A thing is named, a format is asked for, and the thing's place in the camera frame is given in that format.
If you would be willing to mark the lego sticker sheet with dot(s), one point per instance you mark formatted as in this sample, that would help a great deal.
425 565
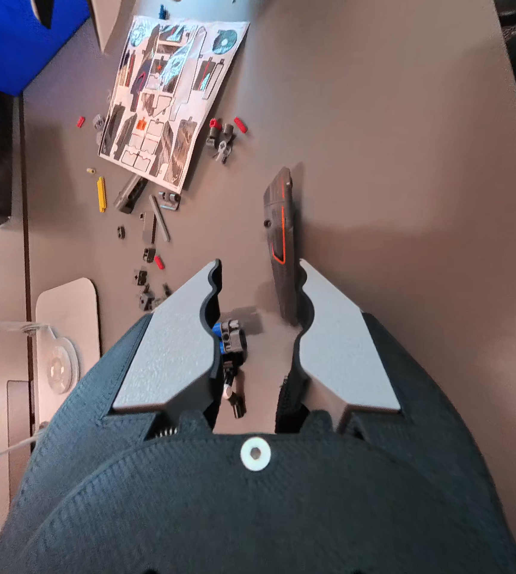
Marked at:
163 112

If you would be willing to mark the grey connector with red axle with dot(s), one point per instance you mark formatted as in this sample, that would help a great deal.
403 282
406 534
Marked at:
213 130

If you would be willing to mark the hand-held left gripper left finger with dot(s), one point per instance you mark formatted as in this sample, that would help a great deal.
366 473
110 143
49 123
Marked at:
172 354

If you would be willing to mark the dark grey flat lego panel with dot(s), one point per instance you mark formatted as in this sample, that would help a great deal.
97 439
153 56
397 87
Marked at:
148 226

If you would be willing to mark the small blue lego pin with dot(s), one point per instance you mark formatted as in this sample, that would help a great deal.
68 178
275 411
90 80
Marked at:
163 11

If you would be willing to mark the blue lego engine block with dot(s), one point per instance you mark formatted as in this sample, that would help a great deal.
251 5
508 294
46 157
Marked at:
233 341

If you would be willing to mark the blue plastic bin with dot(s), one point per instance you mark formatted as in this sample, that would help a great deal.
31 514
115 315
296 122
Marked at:
6 54

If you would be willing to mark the grey cylindrical lego panel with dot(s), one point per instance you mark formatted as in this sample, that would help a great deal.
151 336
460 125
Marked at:
130 195

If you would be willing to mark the light grey lego connector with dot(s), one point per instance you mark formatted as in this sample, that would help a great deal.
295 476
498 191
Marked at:
223 151

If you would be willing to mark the grey pointed lego panel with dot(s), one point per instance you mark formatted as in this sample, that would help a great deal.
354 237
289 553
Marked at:
280 233

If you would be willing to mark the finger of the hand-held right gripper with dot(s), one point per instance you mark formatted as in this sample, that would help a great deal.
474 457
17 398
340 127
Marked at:
109 20

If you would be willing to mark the small grey lego piece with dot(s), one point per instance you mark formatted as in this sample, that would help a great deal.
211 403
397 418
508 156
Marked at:
98 121

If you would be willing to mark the yellow lego beam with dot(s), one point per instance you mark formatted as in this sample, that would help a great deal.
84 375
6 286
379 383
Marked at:
101 193

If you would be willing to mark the white book stand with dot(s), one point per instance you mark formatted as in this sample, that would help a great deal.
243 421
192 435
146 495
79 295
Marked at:
67 314

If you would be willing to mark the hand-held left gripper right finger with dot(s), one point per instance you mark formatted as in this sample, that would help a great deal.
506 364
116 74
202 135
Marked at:
347 358

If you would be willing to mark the group of grey lego connectors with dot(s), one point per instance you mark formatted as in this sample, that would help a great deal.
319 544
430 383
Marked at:
146 298

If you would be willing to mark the long grey lego axle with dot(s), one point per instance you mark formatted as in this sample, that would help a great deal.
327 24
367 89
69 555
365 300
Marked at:
159 218

